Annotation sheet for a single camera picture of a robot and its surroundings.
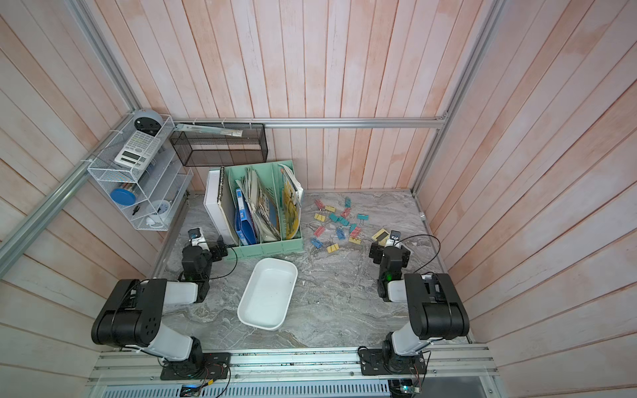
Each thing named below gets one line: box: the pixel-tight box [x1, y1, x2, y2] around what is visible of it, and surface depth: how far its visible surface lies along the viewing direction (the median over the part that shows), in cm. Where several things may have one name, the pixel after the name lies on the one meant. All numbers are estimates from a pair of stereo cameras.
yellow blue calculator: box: [371, 228, 390, 247], surface depth 105 cm
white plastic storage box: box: [237, 257, 299, 332], surface depth 90 cm
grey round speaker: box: [132, 108, 164, 137], surface depth 83 cm
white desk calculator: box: [114, 131, 161, 171], surface depth 79 cm
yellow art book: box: [278, 163, 304, 240], surface depth 92 cm
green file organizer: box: [209, 160, 304, 258], surface depth 94 cm
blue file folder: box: [234, 188, 258, 247], surface depth 89 cm
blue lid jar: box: [109, 188, 137, 206], surface depth 78 cm
